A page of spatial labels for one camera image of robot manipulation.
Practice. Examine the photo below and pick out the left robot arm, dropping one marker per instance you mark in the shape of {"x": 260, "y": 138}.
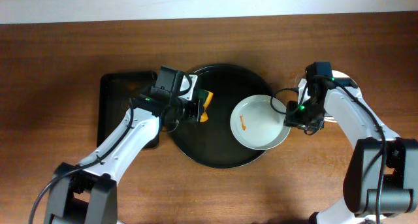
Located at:
{"x": 87, "y": 192}

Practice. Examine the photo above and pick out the green yellow sponge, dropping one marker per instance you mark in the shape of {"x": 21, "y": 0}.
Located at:
{"x": 207, "y": 97}

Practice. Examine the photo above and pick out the rectangular black tray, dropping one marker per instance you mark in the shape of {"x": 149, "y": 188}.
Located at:
{"x": 115, "y": 89}

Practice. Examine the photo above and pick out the white pink plate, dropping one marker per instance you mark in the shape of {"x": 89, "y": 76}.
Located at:
{"x": 343, "y": 76}

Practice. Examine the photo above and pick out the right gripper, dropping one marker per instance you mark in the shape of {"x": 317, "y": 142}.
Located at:
{"x": 294, "y": 116}

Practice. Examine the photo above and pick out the pale green plate top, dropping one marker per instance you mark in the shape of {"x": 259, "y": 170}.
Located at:
{"x": 257, "y": 122}

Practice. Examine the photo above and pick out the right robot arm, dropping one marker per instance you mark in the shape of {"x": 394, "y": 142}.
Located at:
{"x": 381, "y": 179}

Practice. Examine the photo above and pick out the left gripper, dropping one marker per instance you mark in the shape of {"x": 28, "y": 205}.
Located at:
{"x": 199, "y": 106}

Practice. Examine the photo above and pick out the round black tray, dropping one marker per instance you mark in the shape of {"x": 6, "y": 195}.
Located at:
{"x": 212, "y": 143}

